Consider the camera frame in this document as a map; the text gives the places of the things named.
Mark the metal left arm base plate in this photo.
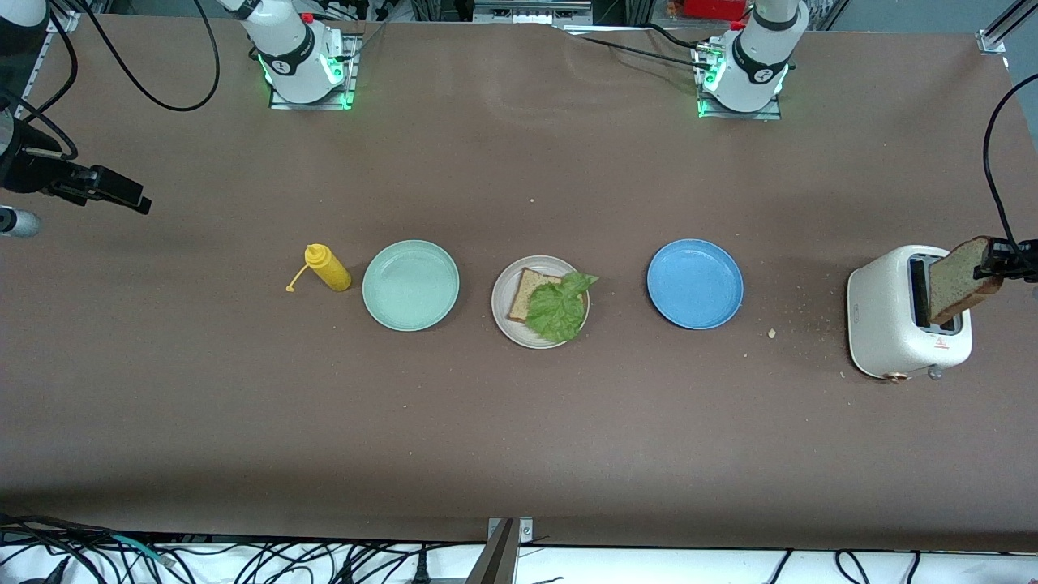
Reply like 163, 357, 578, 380
696, 42, 783, 121

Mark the blue round plate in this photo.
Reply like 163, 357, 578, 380
646, 238, 744, 331

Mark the grey equipment box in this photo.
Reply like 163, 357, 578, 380
473, 0, 594, 25

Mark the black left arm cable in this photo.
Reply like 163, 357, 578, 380
983, 73, 1038, 244

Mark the red box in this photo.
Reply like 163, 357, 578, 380
681, 0, 748, 21

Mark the black base cable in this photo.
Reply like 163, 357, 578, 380
560, 23, 718, 72

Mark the white two-slot toaster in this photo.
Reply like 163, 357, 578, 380
847, 245, 974, 384

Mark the metal table bracket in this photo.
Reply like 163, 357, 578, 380
465, 517, 536, 584

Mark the green lettuce leaf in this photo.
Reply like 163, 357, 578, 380
525, 272, 600, 343

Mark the mint green round plate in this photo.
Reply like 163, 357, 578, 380
362, 239, 461, 333

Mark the teal cable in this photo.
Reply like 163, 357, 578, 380
109, 534, 175, 566

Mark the aluminium frame strut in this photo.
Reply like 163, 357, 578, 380
16, 0, 82, 110
977, 0, 1038, 56

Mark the yellow mustard squeeze bottle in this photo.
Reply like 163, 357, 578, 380
285, 243, 353, 293

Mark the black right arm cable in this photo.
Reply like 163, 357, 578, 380
0, 0, 221, 163

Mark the beige round plate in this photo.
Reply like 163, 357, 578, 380
491, 255, 590, 350

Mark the brown bread slice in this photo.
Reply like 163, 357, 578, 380
928, 236, 1005, 325
508, 268, 588, 324

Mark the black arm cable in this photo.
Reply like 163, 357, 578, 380
0, 0, 221, 163
983, 73, 1038, 244

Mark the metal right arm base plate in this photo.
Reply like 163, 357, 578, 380
268, 32, 358, 111

